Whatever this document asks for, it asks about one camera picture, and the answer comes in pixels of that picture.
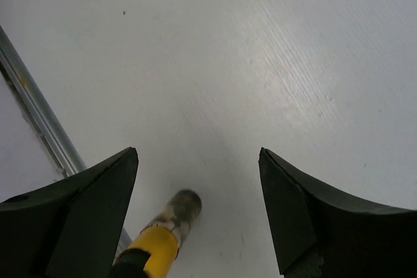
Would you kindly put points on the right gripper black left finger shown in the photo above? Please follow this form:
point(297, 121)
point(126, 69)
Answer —
point(70, 228)

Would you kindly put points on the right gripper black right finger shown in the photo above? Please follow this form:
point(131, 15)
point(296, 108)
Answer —
point(320, 231)

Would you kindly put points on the yellow band spice bottle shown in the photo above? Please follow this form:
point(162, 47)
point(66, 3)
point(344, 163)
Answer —
point(153, 252)

